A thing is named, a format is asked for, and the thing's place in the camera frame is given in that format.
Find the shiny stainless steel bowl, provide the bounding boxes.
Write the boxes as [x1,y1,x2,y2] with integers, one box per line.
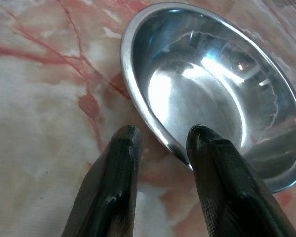
[120,2,296,194]

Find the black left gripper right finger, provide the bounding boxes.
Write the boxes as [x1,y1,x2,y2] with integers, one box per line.
[186,124,296,237]

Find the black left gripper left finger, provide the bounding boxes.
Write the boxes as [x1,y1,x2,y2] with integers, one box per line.
[61,125,143,237]

